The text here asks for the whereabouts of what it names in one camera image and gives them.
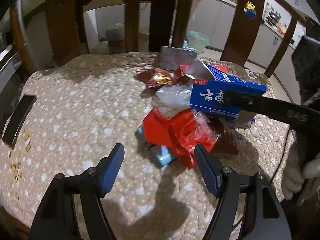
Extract blue cigarette carton box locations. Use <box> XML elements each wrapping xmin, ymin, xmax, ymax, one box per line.
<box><xmin>190</xmin><ymin>74</ymin><xmax>267</xmax><ymax>120</ymax></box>

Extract green trash bag bin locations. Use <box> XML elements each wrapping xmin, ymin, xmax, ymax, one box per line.
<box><xmin>187</xmin><ymin>31</ymin><xmax>209</xmax><ymax>54</ymax></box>

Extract white kitchen cabinets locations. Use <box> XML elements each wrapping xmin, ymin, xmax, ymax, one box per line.
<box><xmin>187</xmin><ymin>0</ymin><xmax>300</xmax><ymax>104</ymax></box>

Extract white gloved right hand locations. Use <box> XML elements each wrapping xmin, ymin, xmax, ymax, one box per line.
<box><xmin>281</xmin><ymin>142</ymin><xmax>319</xmax><ymax>200</ymax></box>

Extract black phone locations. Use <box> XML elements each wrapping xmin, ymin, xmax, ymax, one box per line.
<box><xmin>2</xmin><ymin>95</ymin><xmax>37</xmax><ymax>149</ymax></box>

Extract red plastic wrapper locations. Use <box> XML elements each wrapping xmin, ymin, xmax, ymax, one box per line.
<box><xmin>143</xmin><ymin>108</ymin><xmax>220</xmax><ymax>169</ymax></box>

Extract light blue small packet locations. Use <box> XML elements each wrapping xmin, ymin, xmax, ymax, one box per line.
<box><xmin>136</xmin><ymin>125</ymin><xmax>177</xmax><ymax>168</ymax></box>

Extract torn blue white carton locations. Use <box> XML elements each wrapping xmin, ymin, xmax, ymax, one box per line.
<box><xmin>184</xmin><ymin>60</ymin><xmax>230</xmax><ymax>82</ymax></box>

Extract clear plastic bag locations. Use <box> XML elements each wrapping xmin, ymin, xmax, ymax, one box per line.
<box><xmin>156</xmin><ymin>85</ymin><xmax>191</xmax><ymax>108</ymax></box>

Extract small red box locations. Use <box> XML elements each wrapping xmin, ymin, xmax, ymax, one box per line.
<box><xmin>174</xmin><ymin>64</ymin><xmax>189</xmax><ymax>83</ymax></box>

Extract grey metal tin box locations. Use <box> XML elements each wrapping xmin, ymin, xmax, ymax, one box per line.
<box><xmin>159</xmin><ymin>46</ymin><xmax>197</xmax><ymax>71</ymax></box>

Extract red snack packet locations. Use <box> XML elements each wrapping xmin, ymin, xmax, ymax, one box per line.
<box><xmin>136</xmin><ymin>68</ymin><xmax>176</xmax><ymax>88</ymax></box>

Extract dark wooden chair frame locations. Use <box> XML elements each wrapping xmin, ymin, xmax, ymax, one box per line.
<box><xmin>7</xmin><ymin>0</ymin><xmax>308</xmax><ymax>78</ymax></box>

